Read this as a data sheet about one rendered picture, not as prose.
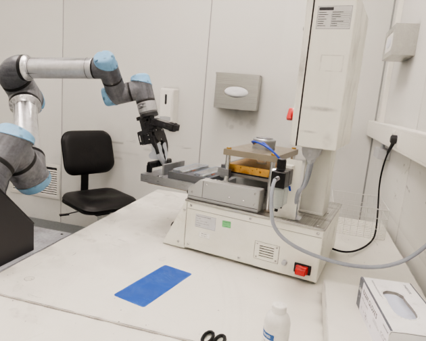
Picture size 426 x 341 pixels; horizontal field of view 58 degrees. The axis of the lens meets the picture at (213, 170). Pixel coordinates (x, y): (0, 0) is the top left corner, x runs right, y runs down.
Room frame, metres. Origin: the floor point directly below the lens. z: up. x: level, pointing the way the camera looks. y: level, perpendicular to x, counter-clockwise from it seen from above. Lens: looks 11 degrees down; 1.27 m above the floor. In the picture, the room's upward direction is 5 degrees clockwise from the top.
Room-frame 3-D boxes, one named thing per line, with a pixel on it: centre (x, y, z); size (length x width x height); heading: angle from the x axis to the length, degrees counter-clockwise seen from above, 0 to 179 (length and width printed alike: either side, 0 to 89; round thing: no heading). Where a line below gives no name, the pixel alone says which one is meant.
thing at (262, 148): (1.28, -0.19, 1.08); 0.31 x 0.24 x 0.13; 155
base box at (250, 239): (1.30, -0.15, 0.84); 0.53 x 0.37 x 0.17; 65
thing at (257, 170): (1.30, -0.16, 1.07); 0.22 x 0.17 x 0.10; 155
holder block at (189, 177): (1.41, 0.04, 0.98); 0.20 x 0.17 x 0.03; 155
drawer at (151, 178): (1.43, 0.09, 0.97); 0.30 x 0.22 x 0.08; 65
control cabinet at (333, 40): (1.24, -0.33, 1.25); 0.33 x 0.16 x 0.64; 155
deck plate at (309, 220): (1.30, -0.20, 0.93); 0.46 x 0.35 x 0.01; 65
